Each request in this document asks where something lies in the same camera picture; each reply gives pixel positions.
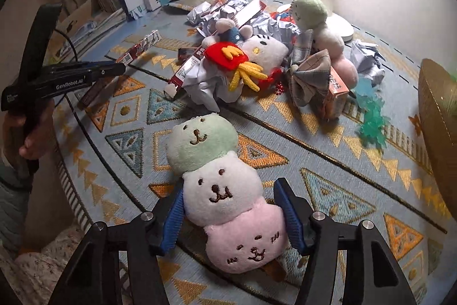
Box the patterned blue woven mat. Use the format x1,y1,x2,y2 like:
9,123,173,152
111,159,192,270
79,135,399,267
54,8,456,304

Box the person's left hand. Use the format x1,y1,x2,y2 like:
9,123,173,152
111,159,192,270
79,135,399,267
2,99,54,168

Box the blue and white mouse plush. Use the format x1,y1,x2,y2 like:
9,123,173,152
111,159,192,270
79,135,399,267
201,18,253,49

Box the white paper ball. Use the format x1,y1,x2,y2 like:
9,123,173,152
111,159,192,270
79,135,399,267
182,57,244,112

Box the green-headed plush toy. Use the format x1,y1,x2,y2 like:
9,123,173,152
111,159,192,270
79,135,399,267
290,0,359,90

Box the black cable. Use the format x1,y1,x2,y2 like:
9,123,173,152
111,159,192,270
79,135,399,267
53,27,80,63

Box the three-bear plush toy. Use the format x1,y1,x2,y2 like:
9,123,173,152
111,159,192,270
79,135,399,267
166,113,288,274

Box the hello kitty white plush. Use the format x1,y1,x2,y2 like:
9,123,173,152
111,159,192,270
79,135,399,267
242,34,289,75

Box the teal plastic star toy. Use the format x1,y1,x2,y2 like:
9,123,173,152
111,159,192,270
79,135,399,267
353,77,390,152

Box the small orange carton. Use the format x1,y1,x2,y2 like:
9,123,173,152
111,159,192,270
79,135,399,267
321,67,349,120

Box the woven golden basket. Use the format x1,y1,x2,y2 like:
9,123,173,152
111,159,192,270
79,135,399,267
418,59,457,217

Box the plaid fabric bow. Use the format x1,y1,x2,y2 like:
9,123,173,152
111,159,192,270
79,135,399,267
286,29,331,107

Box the paper pile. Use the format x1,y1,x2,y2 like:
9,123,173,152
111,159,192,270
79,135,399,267
187,0,300,44

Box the red french fries plush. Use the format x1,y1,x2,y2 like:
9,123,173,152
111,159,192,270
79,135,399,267
205,42,268,92

